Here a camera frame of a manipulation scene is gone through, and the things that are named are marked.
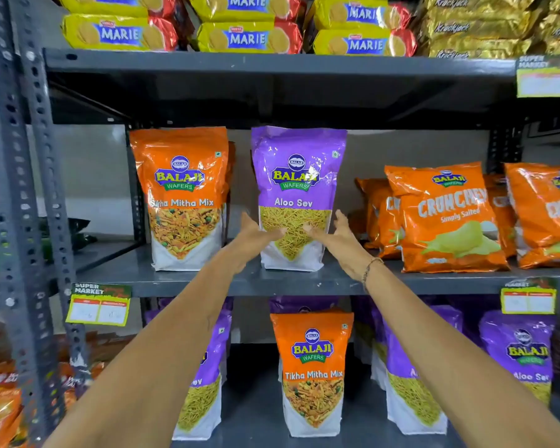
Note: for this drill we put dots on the purple sev snack bag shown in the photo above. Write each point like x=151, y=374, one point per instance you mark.
x=408, y=382
x=210, y=382
x=522, y=354
x=298, y=177
x=303, y=304

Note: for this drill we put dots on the stack of gold biscuit packets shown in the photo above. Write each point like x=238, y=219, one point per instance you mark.
x=485, y=27

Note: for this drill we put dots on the person's left forearm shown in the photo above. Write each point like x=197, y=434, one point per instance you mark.
x=158, y=354

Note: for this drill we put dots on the person's right thumb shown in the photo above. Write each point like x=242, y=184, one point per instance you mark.
x=315, y=230

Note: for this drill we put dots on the person's left thumb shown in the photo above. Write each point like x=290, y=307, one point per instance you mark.
x=271, y=235

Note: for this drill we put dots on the person's left hand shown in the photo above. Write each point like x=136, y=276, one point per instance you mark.
x=249, y=244

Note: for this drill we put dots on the pile of orange snack packets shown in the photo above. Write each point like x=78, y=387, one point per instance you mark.
x=0, y=405

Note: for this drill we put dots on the orange potato chips bag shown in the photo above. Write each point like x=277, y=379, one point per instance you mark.
x=546, y=214
x=501, y=214
x=448, y=214
x=378, y=214

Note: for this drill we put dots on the orange mix snack bag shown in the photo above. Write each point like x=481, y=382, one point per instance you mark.
x=182, y=191
x=311, y=368

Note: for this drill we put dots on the stack of yellow biscuit packets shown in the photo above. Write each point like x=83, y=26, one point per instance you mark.
x=242, y=37

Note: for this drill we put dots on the person's right forearm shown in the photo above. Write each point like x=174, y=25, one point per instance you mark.
x=452, y=363

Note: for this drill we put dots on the person's right hand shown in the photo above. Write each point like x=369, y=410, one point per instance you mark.
x=343, y=249

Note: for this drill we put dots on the grey metal shelf rack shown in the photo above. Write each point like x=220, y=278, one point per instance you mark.
x=9, y=181
x=280, y=65

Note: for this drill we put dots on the yellow shelf price label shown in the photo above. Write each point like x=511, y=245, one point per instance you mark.
x=546, y=79
x=99, y=305
x=528, y=297

